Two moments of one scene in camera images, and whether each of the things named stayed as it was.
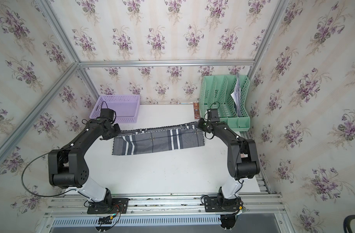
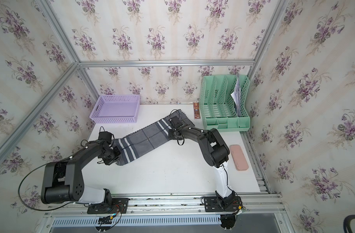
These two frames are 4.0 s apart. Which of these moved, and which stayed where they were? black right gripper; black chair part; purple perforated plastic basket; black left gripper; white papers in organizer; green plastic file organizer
Moved: black left gripper; black right gripper
Stayed: purple perforated plastic basket; white papers in organizer; black chair part; green plastic file organizer
